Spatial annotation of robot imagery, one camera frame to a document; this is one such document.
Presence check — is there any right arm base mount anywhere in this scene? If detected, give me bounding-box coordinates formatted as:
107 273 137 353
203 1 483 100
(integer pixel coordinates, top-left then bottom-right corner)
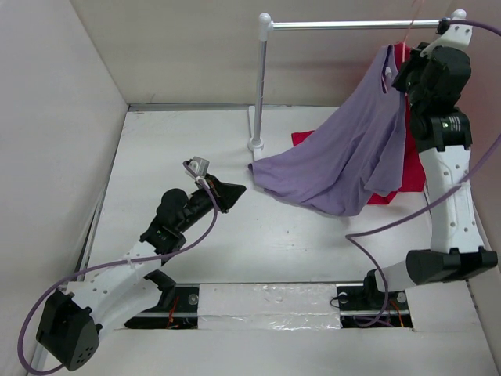
330 276 413 329

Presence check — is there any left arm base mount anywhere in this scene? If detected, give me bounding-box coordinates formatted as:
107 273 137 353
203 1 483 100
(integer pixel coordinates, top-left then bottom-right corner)
124 270 200 330

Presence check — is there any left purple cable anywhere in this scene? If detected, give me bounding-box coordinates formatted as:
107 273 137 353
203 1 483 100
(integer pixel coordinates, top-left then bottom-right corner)
19 162 221 373

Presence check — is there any red t shirt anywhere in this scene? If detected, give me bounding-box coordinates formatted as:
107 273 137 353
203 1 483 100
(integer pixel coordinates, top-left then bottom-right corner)
291 43 427 205

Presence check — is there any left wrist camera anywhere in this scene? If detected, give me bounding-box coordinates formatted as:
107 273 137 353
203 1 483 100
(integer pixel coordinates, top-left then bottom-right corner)
183 157 210 180

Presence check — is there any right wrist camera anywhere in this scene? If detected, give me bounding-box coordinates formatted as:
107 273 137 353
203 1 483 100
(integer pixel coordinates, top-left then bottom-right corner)
420 13 472 57

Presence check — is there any white clothes rack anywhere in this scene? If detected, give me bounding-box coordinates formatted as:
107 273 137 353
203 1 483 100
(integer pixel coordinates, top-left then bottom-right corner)
247 9 467 161

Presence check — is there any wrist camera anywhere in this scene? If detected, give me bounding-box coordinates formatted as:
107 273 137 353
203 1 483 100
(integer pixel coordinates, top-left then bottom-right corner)
420 13 472 57
183 157 210 180

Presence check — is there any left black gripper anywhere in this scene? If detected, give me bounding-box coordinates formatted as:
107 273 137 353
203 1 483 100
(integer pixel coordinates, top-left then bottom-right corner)
177 173 245 233

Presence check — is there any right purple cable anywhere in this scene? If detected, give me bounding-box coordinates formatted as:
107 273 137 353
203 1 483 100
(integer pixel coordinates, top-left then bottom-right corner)
346 19 501 328

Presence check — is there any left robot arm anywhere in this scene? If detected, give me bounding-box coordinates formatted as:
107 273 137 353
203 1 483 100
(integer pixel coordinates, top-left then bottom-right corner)
36 174 247 371

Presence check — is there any pink wire hanger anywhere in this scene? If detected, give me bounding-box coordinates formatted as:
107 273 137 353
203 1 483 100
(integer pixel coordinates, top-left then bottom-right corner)
381 0 420 85

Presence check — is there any purple cable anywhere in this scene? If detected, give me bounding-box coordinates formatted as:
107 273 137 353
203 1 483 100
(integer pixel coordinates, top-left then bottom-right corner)
346 19 501 328
19 162 221 373

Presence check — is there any purple t shirt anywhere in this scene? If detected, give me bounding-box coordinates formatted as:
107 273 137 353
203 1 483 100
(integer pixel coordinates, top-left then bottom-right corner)
247 43 408 217

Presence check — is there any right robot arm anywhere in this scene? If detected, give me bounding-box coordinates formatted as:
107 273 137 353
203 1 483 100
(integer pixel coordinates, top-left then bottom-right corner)
361 42 498 308

